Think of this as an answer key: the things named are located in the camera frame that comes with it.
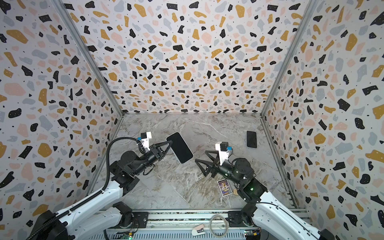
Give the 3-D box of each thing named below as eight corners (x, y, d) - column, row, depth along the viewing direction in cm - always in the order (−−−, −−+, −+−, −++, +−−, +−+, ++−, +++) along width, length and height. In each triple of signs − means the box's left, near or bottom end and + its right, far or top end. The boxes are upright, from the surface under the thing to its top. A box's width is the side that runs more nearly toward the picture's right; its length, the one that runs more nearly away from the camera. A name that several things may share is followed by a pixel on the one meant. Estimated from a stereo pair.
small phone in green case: (247, 146, 106) (248, 144, 104) (247, 132, 114) (247, 130, 112) (256, 148, 105) (257, 146, 103) (255, 133, 113) (256, 131, 112)
